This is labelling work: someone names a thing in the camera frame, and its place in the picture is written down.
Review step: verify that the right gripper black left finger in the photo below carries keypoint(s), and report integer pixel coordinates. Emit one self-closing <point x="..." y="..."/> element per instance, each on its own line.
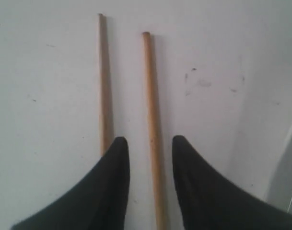
<point x="97" y="202"/>

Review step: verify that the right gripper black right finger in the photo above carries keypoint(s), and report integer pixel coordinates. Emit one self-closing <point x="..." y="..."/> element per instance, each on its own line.
<point x="209" y="201"/>

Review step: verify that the wooden chopstick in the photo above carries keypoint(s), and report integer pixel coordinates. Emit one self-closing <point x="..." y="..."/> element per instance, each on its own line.
<point x="106" y="126"/>
<point x="154" y="130"/>

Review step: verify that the white square plate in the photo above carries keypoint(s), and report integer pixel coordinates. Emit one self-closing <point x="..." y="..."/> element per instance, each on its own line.
<point x="280" y="189"/>

